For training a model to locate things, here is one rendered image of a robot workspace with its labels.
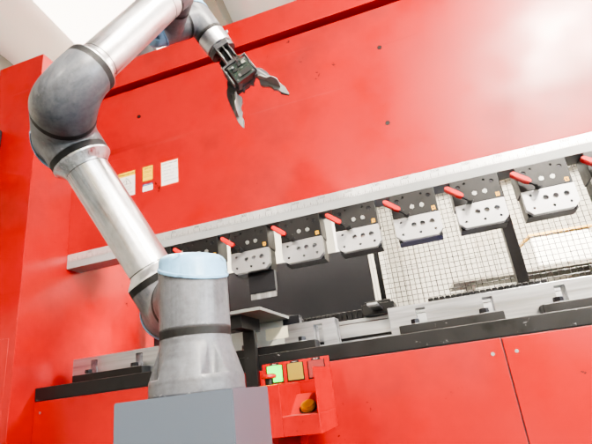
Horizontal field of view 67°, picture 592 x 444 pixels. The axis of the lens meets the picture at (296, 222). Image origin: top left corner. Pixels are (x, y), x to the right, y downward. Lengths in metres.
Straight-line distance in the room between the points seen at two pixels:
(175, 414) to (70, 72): 0.59
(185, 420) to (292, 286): 1.51
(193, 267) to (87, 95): 0.37
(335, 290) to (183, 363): 1.43
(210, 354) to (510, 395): 0.87
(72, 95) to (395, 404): 1.08
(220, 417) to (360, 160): 1.16
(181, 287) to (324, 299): 1.40
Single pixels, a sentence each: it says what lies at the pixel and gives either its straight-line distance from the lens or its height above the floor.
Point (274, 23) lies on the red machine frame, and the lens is 2.08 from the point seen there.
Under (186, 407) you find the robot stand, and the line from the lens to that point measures 0.69.
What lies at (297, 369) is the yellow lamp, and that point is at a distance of 1.32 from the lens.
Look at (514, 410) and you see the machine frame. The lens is 1.36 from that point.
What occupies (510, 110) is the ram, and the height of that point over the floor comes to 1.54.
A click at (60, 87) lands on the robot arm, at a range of 0.90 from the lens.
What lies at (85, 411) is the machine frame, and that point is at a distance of 1.80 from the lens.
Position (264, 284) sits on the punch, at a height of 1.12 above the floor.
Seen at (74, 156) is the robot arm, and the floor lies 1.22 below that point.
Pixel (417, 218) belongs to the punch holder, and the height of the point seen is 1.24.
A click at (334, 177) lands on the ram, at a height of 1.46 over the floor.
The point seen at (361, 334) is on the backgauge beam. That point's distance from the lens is 1.75.
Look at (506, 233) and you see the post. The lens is 2.33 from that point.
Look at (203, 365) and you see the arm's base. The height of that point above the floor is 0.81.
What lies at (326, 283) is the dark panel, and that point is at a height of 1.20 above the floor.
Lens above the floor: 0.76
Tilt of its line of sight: 20 degrees up
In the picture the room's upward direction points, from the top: 7 degrees counter-clockwise
